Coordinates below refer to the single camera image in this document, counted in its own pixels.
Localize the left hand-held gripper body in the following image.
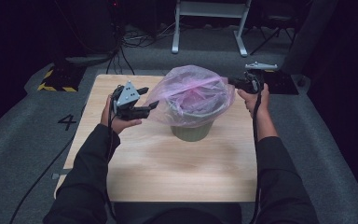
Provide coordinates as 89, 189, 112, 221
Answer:
111, 79, 142, 120

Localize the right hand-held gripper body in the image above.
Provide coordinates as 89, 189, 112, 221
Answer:
243, 62, 278, 93

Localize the pink plastic bag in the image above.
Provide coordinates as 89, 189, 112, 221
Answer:
143, 64, 237, 129

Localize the green trash bin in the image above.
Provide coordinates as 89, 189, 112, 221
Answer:
167, 99, 227, 143

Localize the person's right hand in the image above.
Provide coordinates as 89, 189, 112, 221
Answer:
237, 83, 271, 120

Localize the person's left hand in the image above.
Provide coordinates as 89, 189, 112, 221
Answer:
101, 94, 143, 134

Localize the black yellow striped base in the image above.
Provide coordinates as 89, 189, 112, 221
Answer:
36, 64, 87, 92
262, 69, 300, 96

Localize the black tripod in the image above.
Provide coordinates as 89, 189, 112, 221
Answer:
250, 15, 296, 56

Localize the dark equipment stand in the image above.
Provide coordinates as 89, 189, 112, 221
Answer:
54, 0, 122, 68

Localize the white desk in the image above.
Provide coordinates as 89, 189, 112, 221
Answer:
171, 0, 252, 58

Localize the person's torso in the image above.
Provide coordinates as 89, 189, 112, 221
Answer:
143, 206, 227, 224

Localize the left hand-held gripper cable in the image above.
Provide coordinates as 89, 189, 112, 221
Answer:
103, 92, 119, 223

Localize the hand-held gripper cable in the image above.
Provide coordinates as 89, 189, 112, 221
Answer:
103, 92, 119, 223
249, 90, 264, 224

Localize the right hand-held gripper cable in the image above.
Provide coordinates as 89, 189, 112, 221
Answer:
249, 90, 264, 224

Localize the bundle of floor cables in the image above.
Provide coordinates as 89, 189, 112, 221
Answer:
105, 24, 175, 76

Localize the grey post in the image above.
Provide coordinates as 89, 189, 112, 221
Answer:
281, 0, 339, 76

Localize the black floor cable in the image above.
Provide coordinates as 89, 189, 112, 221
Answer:
8, 105, 87, 224

